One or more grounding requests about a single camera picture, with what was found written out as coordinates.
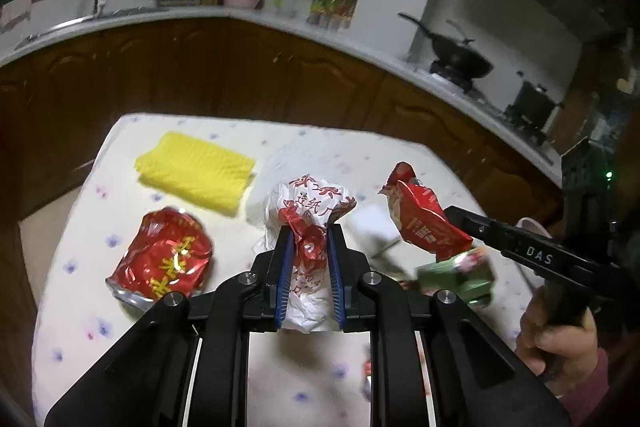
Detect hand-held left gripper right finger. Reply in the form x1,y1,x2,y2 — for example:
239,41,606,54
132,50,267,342
326,223,574,427

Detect black wok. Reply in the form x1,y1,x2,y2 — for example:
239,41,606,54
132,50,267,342
397,11,496,81

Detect gas stove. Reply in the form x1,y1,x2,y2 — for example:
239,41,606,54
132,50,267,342
429,61,552,148

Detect yellow foam net sleeve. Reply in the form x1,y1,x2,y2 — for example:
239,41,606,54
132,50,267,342
133,131,257,217

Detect cluster of seasoning bottles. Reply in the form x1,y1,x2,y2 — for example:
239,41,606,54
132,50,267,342
306,0,357,30

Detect person's right forearm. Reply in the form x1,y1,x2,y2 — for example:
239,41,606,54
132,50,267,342
559,347,612,427

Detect black lidded pot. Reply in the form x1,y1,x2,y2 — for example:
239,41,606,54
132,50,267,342
504,79,567,134

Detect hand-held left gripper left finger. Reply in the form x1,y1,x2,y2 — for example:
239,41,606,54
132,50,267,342
44,224,297,427

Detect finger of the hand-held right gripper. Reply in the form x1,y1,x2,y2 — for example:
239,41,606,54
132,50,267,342
443,205,596,280

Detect pale dish rag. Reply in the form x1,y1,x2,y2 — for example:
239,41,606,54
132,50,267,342
0,0,34,36

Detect white floral blanket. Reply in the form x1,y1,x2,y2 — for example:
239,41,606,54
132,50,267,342
29,112,551,427

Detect brown wooden lower cabinets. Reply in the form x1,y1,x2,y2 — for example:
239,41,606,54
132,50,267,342
0,18,566,238

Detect white paper wrapper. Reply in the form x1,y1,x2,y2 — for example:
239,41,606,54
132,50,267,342
247,177,359,336

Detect pink round waste bin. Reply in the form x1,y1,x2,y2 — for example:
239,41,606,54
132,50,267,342
515,216,554,240

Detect person's right hand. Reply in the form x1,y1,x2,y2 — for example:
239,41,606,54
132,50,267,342
515,286,601,399

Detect crushed red foil bag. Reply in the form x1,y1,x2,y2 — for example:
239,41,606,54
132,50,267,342
104,206,215,313

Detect red snack packet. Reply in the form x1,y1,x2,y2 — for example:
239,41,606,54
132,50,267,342
378,161,475,261

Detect white kitchen countertop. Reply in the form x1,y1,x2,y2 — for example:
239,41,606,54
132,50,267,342
0,4,566,188

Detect green snack packet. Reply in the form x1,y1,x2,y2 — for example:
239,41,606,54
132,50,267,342
415,245,497,309

